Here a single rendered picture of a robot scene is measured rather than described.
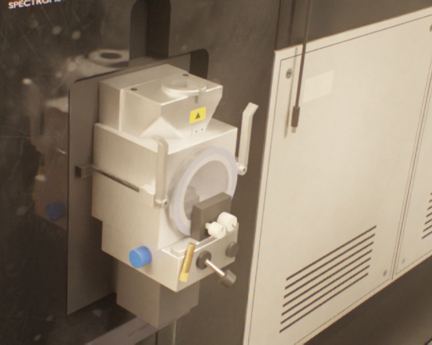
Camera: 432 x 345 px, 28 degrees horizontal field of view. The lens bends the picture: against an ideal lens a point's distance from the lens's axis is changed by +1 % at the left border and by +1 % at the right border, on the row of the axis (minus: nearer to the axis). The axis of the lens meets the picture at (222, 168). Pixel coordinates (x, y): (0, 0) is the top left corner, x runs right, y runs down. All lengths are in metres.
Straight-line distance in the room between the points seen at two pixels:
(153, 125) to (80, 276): 0.19
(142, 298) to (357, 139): 0.45
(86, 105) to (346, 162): 0.50
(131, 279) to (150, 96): 0.20
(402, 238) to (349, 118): 0.35
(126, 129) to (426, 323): 0.86
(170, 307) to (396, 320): 0.71
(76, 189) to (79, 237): 0.05
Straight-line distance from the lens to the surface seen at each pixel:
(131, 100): 0.77
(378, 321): 1.50
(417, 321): 1.53
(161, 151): 0.73
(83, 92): 0.79
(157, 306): 0.86
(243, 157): 0.83
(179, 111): 0.77
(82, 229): 0.85
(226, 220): 0.80
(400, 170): 1.35
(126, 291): 0.88
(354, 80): 1.14
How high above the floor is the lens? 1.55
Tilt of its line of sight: 25 degrees down
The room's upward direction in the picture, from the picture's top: 5 degrees clockwise
